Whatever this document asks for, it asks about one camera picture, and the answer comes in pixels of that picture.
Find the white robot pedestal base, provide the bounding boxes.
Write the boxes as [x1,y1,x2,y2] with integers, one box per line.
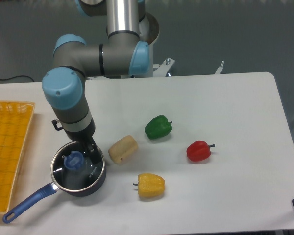
[87,12,225,81]

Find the yellow woven basket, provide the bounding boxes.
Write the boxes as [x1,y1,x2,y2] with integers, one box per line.
[0,100,35,223]

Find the green bell pepper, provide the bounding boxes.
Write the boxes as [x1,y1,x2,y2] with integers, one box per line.
[144,115,172,140]

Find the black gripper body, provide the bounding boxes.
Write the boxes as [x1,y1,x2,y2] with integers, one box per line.
[52,119,96,144]

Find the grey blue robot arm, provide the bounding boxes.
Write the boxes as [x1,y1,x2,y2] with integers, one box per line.
[42,0,150,152]

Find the glass pot lid blue knob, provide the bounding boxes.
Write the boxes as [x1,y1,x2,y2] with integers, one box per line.
[50,141,106,197]

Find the yellow bell pepper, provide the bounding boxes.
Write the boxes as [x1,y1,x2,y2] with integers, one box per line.
[134,173,165,198]

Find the black floor cable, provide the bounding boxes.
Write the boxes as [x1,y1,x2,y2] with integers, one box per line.
[0,75,35,82]

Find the red bell pepper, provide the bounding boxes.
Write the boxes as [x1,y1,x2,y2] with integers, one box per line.
[186,141,215,162]

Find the dark blue saucepan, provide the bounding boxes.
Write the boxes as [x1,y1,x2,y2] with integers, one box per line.
[2,141,106,224]

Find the beige bread roll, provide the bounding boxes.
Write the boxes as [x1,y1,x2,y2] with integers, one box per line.
[108,135,138,164]

